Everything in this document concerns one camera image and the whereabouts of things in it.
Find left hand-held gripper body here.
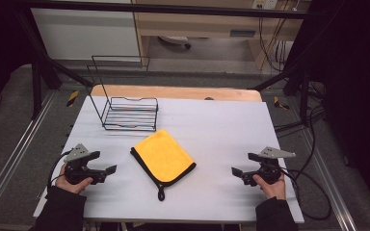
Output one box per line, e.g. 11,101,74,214
64,142,107,186

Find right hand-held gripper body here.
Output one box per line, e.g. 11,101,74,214
242,146,297,188

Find person's right hand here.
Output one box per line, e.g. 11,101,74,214
252,172,287,201

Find person's left hand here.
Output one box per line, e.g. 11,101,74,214
55,163,94,195

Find yellow cloth with black edge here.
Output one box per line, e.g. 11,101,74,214
129,128,198,203

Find yellow black floor tape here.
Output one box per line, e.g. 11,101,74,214
272,95,291,111
66,90,80,109

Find white cabinet panel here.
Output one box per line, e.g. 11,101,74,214
30,7,142,62

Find light wooden desk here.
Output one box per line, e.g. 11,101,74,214
131,0,313,70

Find office chair base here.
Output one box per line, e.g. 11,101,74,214
156,35,193,51

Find white power strip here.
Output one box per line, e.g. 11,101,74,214
251,0,279,11

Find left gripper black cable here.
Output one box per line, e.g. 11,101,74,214
45,149,74,194

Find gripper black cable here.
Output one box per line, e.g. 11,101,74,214
278,166,333,222
45,149,74,194

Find black wire rack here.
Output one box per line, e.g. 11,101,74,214
86,55,160,133

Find black floor cables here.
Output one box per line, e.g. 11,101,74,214
273,80,327,139

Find aluminium floor rail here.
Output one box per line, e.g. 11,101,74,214
0,90,58,223
297,128,358,231

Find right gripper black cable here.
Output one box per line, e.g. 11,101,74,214
278,166,333,222

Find hanging black cables bundle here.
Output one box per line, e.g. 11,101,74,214
257,15,292,74

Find black metal frame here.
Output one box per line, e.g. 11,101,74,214
11,0,348,120

